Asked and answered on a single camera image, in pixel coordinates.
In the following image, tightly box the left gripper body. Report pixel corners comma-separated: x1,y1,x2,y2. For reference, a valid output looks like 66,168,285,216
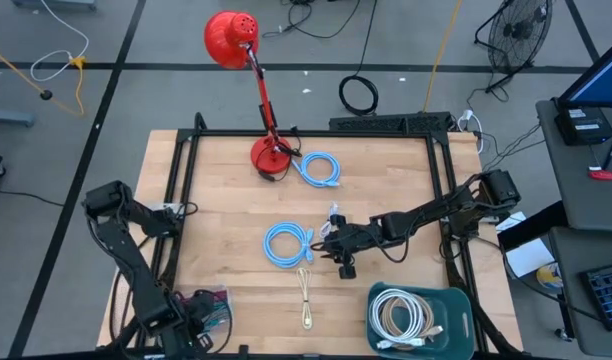
145,291,218,360

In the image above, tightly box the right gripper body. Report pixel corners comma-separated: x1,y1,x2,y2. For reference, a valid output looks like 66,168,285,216
328,213,373,281

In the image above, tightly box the red braided cable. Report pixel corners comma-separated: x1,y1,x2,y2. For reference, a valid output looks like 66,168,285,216
184,292,222,307

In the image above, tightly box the teal braided cable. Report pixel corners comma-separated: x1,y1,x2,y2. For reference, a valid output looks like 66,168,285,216
205,299,233,331

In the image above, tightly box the light blue cable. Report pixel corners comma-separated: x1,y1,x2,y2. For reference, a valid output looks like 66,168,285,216
262,221,315,270
291,151,342,189

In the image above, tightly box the short cream USB cable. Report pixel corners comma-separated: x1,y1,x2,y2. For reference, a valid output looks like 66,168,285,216
294,266,315,331

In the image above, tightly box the beige USB cable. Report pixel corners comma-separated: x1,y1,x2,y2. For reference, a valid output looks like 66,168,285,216
380,294,445,346

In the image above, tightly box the clear plastic container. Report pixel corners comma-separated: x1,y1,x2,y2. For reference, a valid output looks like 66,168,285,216
156,284,235,349

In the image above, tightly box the black perforated panel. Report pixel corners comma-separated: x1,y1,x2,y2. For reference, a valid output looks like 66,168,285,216
328,111,453,134

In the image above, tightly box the teal plastic bin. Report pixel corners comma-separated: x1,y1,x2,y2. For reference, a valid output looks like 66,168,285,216
366,280,476,360

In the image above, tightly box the white paper sheet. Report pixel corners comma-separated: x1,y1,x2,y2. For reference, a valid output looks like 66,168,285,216
498,210,528,233
504,237,556,279

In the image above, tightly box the round yellow blue disc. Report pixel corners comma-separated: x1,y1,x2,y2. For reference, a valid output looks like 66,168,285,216
535,261,563,294

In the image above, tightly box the red desk lamp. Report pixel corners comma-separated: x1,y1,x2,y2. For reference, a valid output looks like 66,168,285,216
203,10,293,175

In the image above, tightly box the black box device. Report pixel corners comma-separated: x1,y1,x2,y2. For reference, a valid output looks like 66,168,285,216
554,105,612,147

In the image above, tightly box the colourful backlit keyboard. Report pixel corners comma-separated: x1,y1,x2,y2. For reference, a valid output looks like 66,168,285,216
579,263,612,332

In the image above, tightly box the black floor fan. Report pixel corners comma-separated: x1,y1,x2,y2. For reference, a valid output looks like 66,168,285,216
473,0,556,95

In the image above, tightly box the grey furniture foot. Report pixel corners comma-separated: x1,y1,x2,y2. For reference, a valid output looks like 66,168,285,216
0,108,36,128
10,0,98,12

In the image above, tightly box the computer monitor blue screen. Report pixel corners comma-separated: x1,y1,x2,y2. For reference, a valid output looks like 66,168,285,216
557,32,612,110

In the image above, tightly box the black sleeved cable bundle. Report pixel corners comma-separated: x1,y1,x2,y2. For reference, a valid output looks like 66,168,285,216
443,239,525,359
108,249,155,350

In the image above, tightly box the black lamp power cord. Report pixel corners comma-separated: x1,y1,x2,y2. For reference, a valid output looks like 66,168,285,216
255,124,303,182

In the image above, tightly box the black aluminium table frame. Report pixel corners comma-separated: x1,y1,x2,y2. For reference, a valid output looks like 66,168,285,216
135,112,490,354

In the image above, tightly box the black coiled floor cable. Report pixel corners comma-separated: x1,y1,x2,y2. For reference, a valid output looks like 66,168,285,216
338,0,380,117

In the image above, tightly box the white power plug cable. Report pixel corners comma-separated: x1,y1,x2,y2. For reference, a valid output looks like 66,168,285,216
456,108,486,155

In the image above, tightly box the yellow hanging cable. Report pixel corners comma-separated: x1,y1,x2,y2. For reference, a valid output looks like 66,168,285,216
422,0,463,114

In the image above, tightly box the black loose floor cable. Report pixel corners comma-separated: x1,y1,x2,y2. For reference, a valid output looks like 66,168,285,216
261,0,362,41

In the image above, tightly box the yellow floor cable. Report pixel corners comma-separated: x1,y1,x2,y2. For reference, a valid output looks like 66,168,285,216
0,40,87,117

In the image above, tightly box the white floor cable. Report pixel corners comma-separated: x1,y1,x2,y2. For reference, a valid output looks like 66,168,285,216
29,0,91,84

